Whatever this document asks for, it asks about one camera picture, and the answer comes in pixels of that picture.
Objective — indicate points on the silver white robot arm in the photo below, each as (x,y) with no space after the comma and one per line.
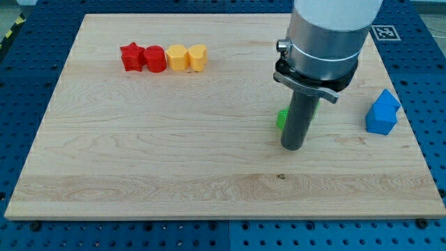
(319,54)

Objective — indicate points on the green block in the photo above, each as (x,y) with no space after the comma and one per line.
(282,115)

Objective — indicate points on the wooden board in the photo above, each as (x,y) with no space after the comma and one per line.
(176,145)

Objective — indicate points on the yellow heart block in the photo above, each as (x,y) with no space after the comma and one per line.
(198,57)

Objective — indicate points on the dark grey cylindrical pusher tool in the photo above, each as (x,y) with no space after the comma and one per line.
(299,117)

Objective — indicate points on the yellow hexagon block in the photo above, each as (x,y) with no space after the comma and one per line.
(177,57)

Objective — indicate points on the red cylinder block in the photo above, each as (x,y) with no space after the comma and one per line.
(155,59)

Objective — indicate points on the red star block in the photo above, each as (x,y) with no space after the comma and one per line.
(132,57)

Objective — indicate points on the blue pentagon block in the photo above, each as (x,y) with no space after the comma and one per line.
(381,119)

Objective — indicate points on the blue cube block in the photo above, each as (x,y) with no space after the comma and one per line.
(386,98)

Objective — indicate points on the black white fiducial marker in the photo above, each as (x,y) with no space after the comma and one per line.
(385,32)

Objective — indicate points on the black yellow hazard tape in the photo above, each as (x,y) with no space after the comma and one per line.
(12,32)

